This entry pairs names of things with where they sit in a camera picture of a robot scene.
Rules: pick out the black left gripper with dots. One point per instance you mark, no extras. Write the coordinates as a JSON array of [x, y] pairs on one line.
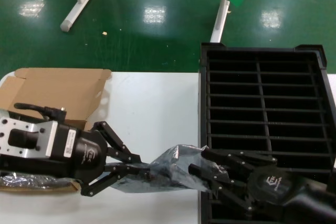
[[89, 155]]

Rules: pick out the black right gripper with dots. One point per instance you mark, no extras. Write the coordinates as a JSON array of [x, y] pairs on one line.
[[273, 184]]

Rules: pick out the clear grey antistatic bag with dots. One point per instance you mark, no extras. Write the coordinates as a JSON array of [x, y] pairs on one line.
[[170, 161]]

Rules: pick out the black slotted plastic container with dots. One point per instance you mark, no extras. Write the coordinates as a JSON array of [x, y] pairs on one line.
[[236, 123]]

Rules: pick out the silver bagged graphics cards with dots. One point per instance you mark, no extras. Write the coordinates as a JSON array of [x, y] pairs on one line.
[[31, 182]]

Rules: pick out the open brown cardboard box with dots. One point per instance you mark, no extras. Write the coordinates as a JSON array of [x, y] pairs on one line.
[[57, 90]]

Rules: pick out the white metal table leg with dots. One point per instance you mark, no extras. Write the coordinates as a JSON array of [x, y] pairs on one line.
[[76, 11], [219, 24]]

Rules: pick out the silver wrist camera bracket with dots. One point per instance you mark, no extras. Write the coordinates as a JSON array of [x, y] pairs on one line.
[[47, 140]]

